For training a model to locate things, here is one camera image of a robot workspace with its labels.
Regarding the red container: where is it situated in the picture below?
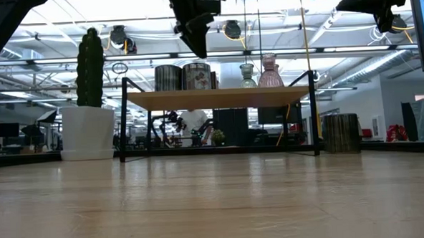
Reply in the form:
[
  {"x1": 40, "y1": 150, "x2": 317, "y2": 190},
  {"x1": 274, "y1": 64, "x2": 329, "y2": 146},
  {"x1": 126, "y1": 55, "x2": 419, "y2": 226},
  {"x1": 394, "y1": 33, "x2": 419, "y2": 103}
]
[{"x1": 386, "y1": 123, "x2": 407, "y2": 143}]

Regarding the green ribbed glass candlestick holder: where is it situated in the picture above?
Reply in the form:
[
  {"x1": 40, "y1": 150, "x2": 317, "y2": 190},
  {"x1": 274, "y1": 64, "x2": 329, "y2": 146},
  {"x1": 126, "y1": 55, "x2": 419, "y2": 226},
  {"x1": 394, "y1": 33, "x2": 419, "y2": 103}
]
[{"x1": 238, "y1": 62, "x2": 259, "y2": 89}]

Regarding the tall green cactus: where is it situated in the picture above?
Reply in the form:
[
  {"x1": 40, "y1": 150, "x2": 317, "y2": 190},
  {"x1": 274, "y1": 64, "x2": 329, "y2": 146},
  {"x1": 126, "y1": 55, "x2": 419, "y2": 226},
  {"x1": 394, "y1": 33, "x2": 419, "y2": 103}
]
[{"x1": 72, "y1": 27, "x2": 107, "y2": 110}]

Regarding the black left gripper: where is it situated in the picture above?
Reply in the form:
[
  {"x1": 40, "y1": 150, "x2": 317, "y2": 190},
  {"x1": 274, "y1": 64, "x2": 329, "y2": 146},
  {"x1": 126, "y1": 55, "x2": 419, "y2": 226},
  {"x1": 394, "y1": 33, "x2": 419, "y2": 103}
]
[{"x1": 166, "y1": 0, "x2": 225, "y2": 61}]

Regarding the small green potted plant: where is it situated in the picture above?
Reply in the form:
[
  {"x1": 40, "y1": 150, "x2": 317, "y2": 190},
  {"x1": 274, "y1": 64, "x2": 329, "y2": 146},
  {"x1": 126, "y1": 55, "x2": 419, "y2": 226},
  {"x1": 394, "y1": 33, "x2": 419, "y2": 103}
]
[{"x1": 211, "y1": 128, "x2": 226, "y2": 148}]

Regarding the yellow hanging cable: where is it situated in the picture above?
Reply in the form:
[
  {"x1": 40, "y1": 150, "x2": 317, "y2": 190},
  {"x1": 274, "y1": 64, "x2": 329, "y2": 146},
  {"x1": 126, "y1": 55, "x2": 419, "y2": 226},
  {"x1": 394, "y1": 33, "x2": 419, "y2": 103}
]
[{"x1": 297, "y1": 0, "x2": 323, "y2": 140}]

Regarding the white plant pot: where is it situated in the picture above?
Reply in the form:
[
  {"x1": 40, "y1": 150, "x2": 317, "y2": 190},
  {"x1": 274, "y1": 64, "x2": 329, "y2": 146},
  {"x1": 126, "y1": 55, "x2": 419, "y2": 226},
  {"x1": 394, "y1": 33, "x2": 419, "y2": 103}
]
[{"x1": 58, "y1": 104, "x2": 117, "y2": 163}]

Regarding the printed tin can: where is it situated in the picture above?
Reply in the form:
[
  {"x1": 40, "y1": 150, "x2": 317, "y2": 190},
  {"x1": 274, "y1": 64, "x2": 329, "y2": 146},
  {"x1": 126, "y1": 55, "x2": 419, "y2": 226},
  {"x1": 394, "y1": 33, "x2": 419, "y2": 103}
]
[{"x1": 181, "y1": 62, "x2": 213, "y2": 92}]

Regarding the wooden shelf black metal frame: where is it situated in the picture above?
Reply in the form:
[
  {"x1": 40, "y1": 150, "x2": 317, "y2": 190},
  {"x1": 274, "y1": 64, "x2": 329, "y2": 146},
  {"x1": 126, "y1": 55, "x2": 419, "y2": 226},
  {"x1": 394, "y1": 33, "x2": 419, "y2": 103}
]
[{"x1": 115, "y1": 69, "x2": 321, "y2": 166}]

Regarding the black background screen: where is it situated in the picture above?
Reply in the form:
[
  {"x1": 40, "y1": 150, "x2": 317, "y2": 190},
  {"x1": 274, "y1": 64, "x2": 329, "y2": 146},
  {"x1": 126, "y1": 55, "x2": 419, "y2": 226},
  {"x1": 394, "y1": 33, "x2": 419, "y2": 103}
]
[
  {"x1": 256, "y1": 105, "x2": 302, "y2": 125},
  {"x1": 0, "y1": 122, "x2": 20, "y2": 139}
]

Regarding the black ceiling cord reel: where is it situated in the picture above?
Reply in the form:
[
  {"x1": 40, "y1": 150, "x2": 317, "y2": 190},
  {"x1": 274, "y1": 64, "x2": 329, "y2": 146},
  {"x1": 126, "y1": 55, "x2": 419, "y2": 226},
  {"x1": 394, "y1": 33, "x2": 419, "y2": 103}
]
[
  {"x1": 109, "y1": 24, "x2": 128, "y2": 51},
  {"x1": 124, "y1": 36, "x2": 138, "y2": 55},
  {"x1": 390, "y1": 14, "x2": 408, "y2": 35},
  {"x1": 223, "y1": 19, "x2": 243, "y2": 41}
]

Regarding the person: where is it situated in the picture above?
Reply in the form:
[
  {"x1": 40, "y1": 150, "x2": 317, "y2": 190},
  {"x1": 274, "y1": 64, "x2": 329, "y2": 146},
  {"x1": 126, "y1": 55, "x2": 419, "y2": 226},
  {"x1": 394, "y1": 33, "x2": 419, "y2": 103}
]
[{"x1": 178, "y1": 109, "x2": 211, "y2": 148}]

